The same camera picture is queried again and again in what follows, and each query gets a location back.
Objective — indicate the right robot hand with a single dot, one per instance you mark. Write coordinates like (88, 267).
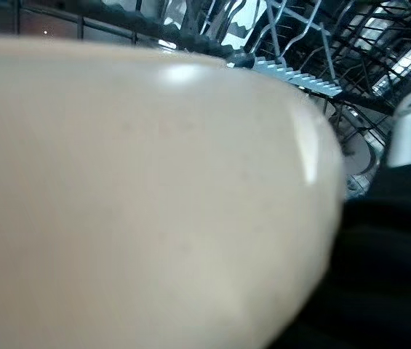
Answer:
(390, 272)

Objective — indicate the cream round plate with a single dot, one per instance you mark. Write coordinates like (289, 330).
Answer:
(136, 200)

